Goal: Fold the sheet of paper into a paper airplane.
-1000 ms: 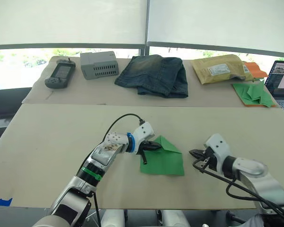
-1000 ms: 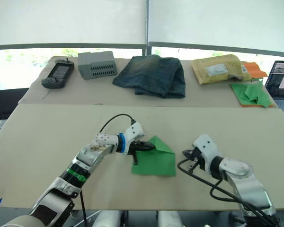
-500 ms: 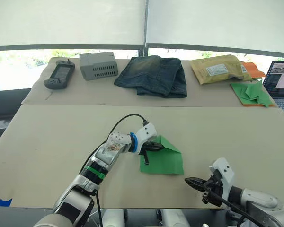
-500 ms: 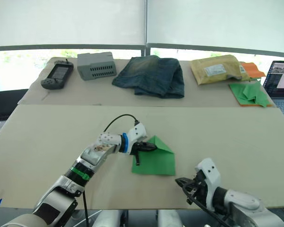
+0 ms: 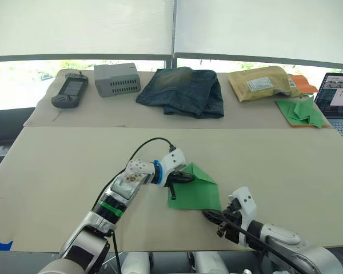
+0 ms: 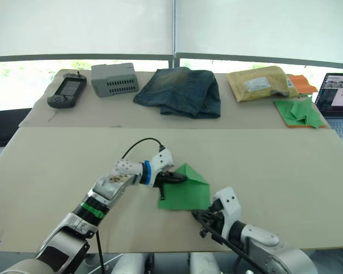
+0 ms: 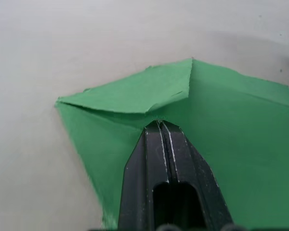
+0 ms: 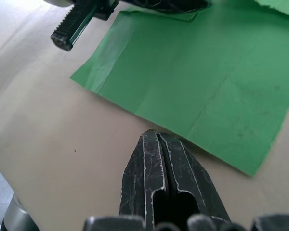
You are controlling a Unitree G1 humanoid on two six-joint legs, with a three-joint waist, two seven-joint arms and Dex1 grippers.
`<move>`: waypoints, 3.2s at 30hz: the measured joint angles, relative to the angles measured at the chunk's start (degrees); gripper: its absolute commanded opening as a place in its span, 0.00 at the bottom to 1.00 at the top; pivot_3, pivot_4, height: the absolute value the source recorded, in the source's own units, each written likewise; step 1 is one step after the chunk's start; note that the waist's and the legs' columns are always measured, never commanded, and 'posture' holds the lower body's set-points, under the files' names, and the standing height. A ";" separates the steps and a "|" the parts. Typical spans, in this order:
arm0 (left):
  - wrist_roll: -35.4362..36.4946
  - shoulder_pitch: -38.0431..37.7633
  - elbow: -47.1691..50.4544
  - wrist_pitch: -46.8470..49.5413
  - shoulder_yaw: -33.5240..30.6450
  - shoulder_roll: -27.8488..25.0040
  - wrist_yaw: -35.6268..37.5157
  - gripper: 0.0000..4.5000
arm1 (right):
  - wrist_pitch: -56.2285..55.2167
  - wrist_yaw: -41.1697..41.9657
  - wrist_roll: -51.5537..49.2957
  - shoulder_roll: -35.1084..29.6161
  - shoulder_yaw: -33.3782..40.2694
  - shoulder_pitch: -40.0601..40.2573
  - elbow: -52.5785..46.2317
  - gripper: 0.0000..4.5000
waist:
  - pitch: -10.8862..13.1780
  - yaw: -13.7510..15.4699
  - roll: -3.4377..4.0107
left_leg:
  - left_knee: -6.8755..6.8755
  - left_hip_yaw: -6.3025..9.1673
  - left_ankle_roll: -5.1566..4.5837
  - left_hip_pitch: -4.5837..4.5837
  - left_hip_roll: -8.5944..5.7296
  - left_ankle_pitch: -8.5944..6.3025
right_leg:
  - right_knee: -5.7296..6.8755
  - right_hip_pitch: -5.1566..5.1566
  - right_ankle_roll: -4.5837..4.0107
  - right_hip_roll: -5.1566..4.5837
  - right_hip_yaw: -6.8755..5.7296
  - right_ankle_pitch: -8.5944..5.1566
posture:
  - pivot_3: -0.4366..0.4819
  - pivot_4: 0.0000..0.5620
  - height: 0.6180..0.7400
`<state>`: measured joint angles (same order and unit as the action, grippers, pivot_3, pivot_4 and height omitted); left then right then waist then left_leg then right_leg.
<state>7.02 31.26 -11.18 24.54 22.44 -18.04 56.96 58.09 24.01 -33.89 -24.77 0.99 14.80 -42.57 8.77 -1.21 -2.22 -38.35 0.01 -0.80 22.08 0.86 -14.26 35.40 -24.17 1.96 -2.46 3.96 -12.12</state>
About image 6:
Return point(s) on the gray open laptop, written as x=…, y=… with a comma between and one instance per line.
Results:
x=335, y=97

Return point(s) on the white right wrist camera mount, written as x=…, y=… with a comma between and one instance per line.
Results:
x=230, y=205

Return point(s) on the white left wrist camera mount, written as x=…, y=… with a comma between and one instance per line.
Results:
x=161, y=161

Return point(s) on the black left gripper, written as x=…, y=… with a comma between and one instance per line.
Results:
x=162, y=178

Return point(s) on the black handheld game console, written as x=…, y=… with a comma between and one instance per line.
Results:
x=67, y=90

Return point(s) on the black chair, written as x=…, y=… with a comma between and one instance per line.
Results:
x=5, y=128

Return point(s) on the silver vertical metal pole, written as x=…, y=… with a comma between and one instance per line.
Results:
x=174, y=28

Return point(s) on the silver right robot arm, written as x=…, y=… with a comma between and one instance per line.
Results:
x=268, y=245

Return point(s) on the crumpled green folded paper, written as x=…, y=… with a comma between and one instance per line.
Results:
x=303, y=111

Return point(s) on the green paper sheet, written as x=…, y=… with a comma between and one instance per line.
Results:
x=188, y=194

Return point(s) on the folded blue denim jeans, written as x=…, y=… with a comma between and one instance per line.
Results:
x=180, y=91

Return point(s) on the gray vented plastic box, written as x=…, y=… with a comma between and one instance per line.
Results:
x=114, y=80

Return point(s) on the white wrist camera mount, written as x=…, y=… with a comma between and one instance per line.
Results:
x=161, y=161
x=230, y=205

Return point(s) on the yellow padded mailing envelope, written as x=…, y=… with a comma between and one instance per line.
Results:
x=260, y=84

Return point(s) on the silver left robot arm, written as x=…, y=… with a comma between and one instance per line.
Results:
x=103, y=194

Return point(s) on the stack of green paper sheets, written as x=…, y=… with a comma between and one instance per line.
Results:
x=286, y=114

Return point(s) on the white roller blind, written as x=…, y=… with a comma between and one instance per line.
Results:
x=263, y=28
x=74, y=25

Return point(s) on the orange paper sheet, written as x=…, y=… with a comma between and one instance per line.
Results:
x=303, y=84

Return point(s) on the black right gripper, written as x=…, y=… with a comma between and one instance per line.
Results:
x=214, y=219

